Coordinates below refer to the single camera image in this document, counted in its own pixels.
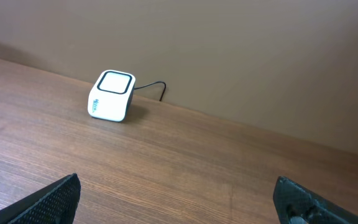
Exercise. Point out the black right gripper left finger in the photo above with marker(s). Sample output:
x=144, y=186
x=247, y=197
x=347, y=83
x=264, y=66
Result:
x=53, y=204

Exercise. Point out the white barcode scanner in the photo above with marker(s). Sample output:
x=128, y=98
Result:
x=111, y=95

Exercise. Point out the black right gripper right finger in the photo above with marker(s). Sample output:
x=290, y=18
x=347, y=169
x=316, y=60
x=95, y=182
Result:
x=296, y=204

